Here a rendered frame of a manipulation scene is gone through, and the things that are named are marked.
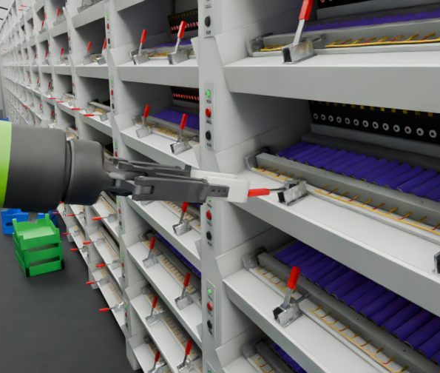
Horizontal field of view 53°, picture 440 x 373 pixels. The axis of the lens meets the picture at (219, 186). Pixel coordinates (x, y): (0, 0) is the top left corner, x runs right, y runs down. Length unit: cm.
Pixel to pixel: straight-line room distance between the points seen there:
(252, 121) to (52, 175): 44
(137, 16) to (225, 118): 74
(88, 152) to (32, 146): 6
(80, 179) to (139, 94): 98
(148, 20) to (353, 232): 107
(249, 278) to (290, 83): 39
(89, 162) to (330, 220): 31
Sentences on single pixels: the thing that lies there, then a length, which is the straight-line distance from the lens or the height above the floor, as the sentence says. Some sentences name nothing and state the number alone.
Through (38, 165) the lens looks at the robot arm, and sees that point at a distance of 48.
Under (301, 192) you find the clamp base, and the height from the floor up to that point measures 91.
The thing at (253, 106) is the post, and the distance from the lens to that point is 81.
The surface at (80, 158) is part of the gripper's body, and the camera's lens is 50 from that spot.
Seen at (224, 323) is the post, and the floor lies 59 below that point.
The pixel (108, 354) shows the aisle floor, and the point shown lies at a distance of 191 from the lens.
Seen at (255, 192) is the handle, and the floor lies 92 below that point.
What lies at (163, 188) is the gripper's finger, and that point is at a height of 96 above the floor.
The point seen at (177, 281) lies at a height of 51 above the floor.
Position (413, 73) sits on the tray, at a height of 108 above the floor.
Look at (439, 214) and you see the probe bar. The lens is 54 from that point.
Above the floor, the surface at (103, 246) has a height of 30.
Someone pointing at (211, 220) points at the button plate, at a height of 80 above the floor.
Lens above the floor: 109
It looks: 15 degrees down
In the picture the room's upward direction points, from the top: straight up
